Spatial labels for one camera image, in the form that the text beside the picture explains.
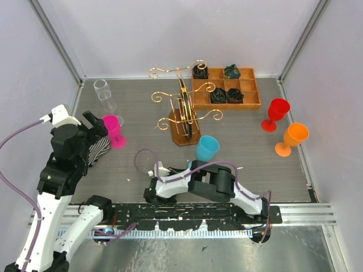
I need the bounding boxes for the pink wine glass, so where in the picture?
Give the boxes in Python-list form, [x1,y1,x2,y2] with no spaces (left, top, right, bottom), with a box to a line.
[102,114,126,149]

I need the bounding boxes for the striped black white cloth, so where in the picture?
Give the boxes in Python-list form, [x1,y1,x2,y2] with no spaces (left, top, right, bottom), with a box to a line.
[88,137,111,167]

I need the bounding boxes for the clear wine glass front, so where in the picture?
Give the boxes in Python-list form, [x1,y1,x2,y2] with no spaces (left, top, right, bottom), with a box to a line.
[98,90,124,126]

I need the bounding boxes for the clear wine glass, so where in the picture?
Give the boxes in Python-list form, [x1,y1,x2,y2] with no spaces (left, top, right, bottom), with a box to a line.
[93,79,111,95]
[98,90,124,126]

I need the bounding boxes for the clear wine glass back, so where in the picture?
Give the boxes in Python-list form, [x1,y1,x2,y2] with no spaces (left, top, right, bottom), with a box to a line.
[93,79,111,95]

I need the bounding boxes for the gold wire wine glass rack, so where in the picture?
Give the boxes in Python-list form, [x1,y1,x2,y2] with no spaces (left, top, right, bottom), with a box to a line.
[148,67,223,147]

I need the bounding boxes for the wooden compartment tray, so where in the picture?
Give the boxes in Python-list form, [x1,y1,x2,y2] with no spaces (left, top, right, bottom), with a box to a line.
[192,67,261,111]

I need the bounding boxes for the blue wine glass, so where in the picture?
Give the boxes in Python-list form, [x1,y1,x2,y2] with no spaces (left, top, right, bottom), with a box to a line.
[196,135,220,163]

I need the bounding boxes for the red wine glass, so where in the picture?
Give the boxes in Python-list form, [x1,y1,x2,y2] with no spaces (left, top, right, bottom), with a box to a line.
[261,98,290,133]

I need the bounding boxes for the orange wine glass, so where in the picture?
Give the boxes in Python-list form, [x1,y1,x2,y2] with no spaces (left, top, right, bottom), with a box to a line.
[275,122,309,157]

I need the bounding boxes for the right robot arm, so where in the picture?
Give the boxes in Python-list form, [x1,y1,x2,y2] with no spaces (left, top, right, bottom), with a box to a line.
[143,160,269,223]

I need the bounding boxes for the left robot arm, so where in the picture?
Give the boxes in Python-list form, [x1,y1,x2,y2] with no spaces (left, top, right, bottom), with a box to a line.
[1,109,113,271]

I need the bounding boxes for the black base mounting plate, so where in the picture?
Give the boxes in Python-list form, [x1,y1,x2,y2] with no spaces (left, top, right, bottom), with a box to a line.
[95,203,266,231]

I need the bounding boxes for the black rolled tie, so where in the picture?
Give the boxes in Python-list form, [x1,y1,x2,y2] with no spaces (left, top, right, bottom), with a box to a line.
[192,64,209,79]

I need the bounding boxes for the dark patterned rolled tie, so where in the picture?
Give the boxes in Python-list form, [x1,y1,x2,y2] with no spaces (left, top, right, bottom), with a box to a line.
[210,88,227,104]

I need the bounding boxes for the dark rolled tie right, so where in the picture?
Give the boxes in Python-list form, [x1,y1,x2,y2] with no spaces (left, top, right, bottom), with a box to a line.
[226,88,244,104]

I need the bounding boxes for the blue green rolled tie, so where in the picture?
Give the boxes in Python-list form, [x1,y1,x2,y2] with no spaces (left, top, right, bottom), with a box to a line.
[223,64,240,79]

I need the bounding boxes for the white slotted cable duct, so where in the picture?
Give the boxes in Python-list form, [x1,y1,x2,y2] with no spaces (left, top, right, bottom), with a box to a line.
[56,228,254,239]

